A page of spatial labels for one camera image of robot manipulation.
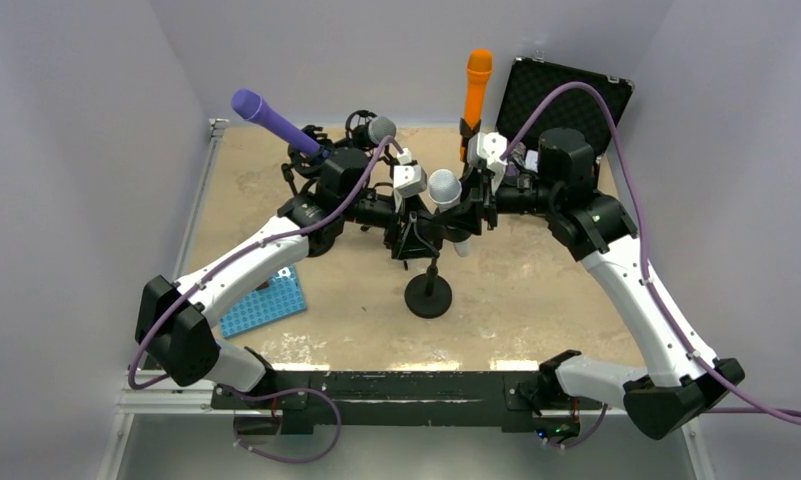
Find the blue lego baseplate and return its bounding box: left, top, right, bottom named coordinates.
left=220, top=265, right=307, bottom=339

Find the black poker chip case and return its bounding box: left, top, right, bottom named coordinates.
left=495, top=57, right=635, bottom=156

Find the purple loop base cable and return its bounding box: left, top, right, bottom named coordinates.
left=221, top=384, right=343, bottom=464

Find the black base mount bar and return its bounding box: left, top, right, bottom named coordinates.
left=211, top=370, right=600, bottom=440

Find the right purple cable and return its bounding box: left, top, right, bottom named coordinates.
left=502, top=81, right=801, bottom=429

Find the purple mic black stand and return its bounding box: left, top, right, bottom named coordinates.
left=280, top=124, right=350, bottom=194

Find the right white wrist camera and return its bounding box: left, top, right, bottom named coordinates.
left=466, top=132, right=508, bottom=193

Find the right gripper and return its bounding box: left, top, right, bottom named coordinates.
left=434, top=162, right=561, bottom=234

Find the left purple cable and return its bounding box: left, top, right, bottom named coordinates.
left=127, top=135, right=405, bottom=391

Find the purple microphone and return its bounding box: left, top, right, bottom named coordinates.
left=230, top=89, right=322, bottom=156

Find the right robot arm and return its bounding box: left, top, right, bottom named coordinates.
left=428, top=128, right=745, bottom=440

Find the orange microphone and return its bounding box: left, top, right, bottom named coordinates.
left=459, top=49, right=493, bottom=162

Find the white microphone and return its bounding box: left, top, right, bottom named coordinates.
left=428, top=169, right=471, bottom=257

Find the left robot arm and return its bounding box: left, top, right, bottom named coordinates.
left=135, top=148, right=429, bottom=409

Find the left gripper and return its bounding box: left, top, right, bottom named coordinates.
left=340, top=190, right=439, bottom=260

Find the white mic clamp stand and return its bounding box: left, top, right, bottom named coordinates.
left=404, top=222, right=453, bottom=319

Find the black silver microphone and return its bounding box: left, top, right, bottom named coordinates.
left=345, top=110, right=397, bottom=151

